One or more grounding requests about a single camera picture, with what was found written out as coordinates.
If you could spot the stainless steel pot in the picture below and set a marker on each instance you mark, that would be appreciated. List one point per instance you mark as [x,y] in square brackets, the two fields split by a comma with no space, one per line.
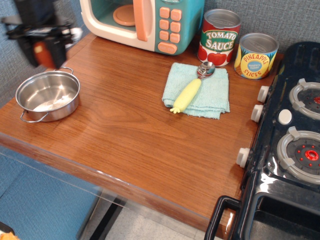
[48,96]

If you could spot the tomato sauce can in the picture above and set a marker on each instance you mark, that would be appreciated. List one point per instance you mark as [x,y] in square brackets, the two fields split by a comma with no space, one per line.
[220,30]

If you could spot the black toy stove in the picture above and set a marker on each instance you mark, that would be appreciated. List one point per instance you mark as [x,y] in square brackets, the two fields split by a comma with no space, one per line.
[280,188]

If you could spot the teal toy microwave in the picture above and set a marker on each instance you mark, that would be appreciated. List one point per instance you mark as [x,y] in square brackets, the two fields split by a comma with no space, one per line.
[162,26]

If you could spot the orange object bottom corner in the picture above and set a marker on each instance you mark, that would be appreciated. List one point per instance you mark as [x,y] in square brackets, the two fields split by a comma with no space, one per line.
[7,233]

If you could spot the yellow handled metal spoon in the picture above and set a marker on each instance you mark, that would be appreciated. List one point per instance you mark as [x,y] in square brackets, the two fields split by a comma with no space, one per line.
[205,70]

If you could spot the brown white plush mushroom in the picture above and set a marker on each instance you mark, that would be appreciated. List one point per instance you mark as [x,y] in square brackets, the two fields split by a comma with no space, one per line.
[41,48]

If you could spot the light blue folded cloth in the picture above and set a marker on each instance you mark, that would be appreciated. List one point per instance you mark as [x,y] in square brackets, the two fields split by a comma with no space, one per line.
[212,98]

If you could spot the white stove knob middle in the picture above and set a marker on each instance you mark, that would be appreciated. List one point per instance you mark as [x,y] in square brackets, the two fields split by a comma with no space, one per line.
[257,112]

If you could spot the white stove knob lower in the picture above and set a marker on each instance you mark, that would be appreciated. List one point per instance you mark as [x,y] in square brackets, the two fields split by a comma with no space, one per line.
[242,157]

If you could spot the white stove knob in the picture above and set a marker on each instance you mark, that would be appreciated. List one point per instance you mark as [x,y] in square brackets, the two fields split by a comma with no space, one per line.
[257,112]
[263,92]
[242,157]

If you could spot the white stove knob upper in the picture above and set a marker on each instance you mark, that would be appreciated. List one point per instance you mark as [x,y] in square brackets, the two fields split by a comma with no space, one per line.
[263,92]

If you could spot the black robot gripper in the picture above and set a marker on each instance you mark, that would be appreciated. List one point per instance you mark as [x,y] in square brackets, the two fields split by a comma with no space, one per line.
[37,20]

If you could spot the pineapple slices can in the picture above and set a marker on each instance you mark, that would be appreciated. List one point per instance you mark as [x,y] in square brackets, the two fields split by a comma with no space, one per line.
[255,56]

